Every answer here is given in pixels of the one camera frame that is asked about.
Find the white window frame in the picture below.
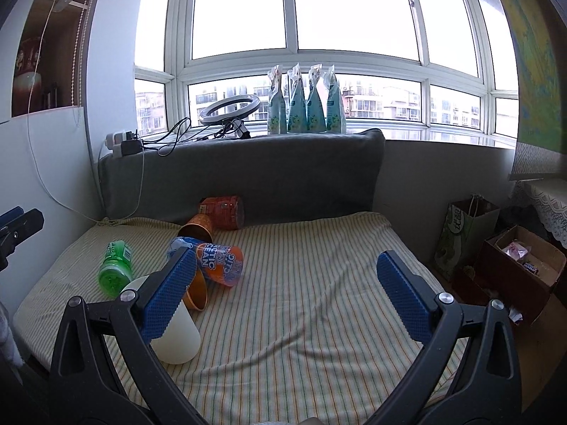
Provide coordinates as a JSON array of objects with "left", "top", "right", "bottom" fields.
[{"left": 132, "top": 0, "right": 520, "bottom": 143}]

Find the orange instant noodle cup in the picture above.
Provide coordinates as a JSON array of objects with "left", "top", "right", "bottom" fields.
[{"left": 199, "top": 195, "right": 245, "bottom": 230}]

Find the orange and blue printed cup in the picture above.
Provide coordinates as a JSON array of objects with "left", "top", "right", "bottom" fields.
[{"left": 167, "top": 236, "right": 245, "bottom": 287}]

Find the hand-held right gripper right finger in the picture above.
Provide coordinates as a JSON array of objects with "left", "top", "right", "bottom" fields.
[{"left": 367, "top": 250, "right": 524, "bottom": 425}]

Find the ring light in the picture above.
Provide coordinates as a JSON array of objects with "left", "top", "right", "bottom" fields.
[{"left": 199, "top": 93, "right": 262, "bottom": 141}]

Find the white cable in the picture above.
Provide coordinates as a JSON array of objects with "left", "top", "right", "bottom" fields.
[{"left": 26, "top": 0, "right": 109, "bottom": 226}]

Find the white plastic cup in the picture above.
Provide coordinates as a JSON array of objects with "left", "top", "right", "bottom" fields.
[{"left": 120, "top": 275, "right": 202, "bottom": 365}]

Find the wall poster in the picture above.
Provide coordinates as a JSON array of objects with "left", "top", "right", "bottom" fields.
[{"left": 484, "top": 0, "right": 567, "bottom": 182}]

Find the brown cardboard box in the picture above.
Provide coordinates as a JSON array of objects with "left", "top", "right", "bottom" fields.
[{"left": 480, "top": 224, "right": 567, "bottom": 327}]

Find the orange metallic cup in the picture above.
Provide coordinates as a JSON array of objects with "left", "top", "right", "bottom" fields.
[
  {"left": 177, "top": 213, "right": 216, "bottom": 243},
  {"left": 183, "top": 266, "right": 210, "bottom": 311}
]

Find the white power strip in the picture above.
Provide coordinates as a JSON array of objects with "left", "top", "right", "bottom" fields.
[{"left": 105, "top": 130, "right": 139, "bottom": 159}]

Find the striped bed blanket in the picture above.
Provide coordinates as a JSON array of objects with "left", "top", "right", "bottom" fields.
[{"left": 13, "top": 211, "right": 471, "bottom": 425}]

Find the black cable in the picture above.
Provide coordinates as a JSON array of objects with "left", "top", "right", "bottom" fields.
[{"left": 141, "top": 117, "right": 222, "bottom": 157}]

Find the light blue refill pouch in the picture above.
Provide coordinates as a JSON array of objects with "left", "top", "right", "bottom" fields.
[
  {"left": 325, "top": 64, "right": 347, "bottom": 134},
  {"left": 286, "top": 62, "right": 309, "bottom": 135},
  {"left": 266, "top": 64, "right": 288, "bottom": 136},
  {"left": 307, "top": 64, "right": 328, "bottom": 134}
]

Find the white lace cloth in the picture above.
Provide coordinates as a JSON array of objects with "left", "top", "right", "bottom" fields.
[{"left": 513, "top": 179, "right": 567, "bottom": 249}]

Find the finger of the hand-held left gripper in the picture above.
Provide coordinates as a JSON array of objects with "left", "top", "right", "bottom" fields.
[{"left": 0, "top": 206, "right": 45, "bottom": 272}]

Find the pink packet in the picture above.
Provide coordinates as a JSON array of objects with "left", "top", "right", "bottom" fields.
[{"left": 504, "top": 241, "right": 531, "bottom": 260}]

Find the beaded blind cord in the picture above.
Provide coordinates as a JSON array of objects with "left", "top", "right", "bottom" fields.
[{"left": 72, "top": 0, "right": 110, "bottom": 130}]

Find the wooden wall shelf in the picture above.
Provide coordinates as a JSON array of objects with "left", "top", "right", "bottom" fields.
[{"left": 11, "top": 0, "right": 110, "bottom": 119}]

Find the green plastic bottle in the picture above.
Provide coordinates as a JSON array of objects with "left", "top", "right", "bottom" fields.
[{"left": 98, "top": 240, "right": 133, "bottom": 299}]

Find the grey headboard cushion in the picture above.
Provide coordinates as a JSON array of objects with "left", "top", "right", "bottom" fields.
[{"left": 98, "top": 128, "right": 386, "bottom": 227}]

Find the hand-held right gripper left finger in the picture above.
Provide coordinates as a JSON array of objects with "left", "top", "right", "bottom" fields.
[{"left": 49, "top": 246, "right": 210, "bottom": 425}]

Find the green paper bag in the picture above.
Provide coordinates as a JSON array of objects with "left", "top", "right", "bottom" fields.
[{"left": 433, "top": 194, "right": 501, "bottom": 282}]

